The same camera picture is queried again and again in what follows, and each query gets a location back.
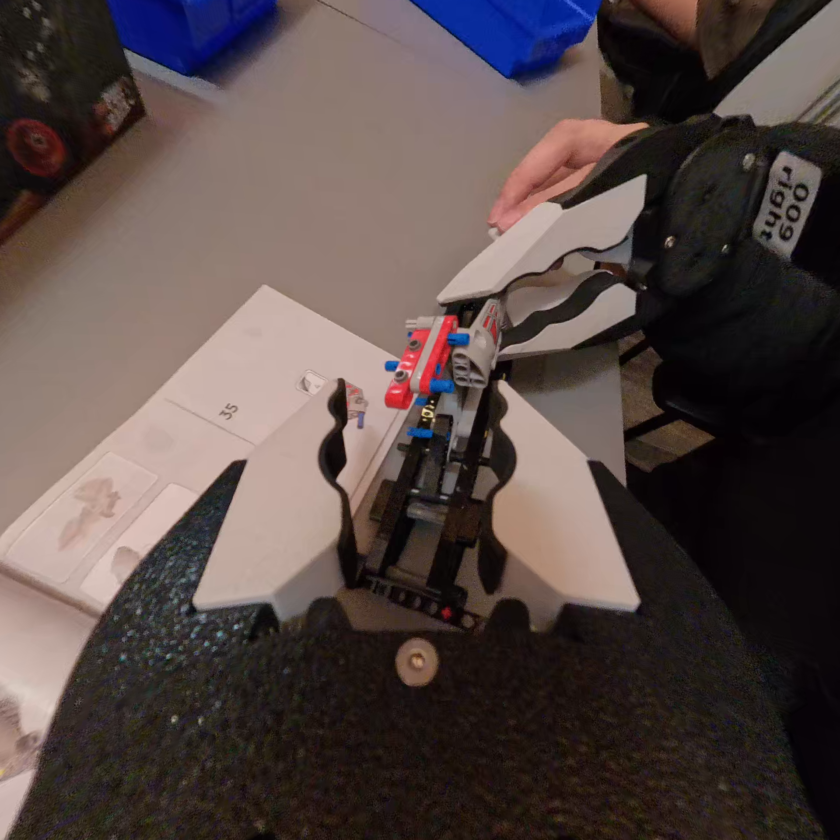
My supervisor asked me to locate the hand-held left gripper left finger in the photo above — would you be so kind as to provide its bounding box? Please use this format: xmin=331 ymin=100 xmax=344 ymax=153
xmin=192 ymin=378 xmax=361 ymax=621

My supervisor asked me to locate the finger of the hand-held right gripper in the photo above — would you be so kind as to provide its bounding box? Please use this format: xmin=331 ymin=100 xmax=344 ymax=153
xmin=497 ymin=268 xmax=641 ymax=361
xmin=437 ymin=175 xmax=648 ymax=307

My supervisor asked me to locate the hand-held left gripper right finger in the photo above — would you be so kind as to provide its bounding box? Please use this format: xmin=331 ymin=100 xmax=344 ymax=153
xmin=478 ymin=379 xmax=641 ymax=634

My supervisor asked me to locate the grey toy panel red sticker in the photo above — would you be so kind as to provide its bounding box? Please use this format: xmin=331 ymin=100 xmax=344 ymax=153
xmin=449 ymin=298 xmax=509 ymax=388

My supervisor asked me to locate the toy brick truck chassis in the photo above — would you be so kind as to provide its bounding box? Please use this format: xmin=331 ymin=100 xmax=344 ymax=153
xmin=364 ymin=298 xmax=519 ymax=634

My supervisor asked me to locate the person's right forearm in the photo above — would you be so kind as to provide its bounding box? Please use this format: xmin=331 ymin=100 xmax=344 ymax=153
xmin=640 ymin=252 xmax=840 ymax=441

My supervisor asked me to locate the person's right hand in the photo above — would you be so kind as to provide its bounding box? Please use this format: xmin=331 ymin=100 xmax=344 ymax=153
xmin=489 ymin=118 xmax=651 ymax=234

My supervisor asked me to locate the black office chair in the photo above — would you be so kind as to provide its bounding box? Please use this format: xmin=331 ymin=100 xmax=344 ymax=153
xmin=620 ymin=331 xmax=723 ymax=463

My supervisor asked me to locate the white instruction booklet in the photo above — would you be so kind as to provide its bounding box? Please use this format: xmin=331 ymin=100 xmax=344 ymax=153
xmin=0 ymin=284 xmax=421 ymax=788

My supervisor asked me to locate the person's dark clothed body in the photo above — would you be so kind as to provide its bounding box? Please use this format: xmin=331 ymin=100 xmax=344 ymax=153
xmin=626 ymin=420 xmax=840 ymax=840

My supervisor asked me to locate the blue storage bin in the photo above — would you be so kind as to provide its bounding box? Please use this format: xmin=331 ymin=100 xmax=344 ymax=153
xmin=410 ymin=0 xmax=601 ymax=81
xmin=108 ymin=0 xmax=277 ymax=76

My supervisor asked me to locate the dark toy truck box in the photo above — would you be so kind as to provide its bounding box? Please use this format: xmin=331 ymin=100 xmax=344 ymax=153
xmin=0 ymin=0 xmax=147 ymax=244

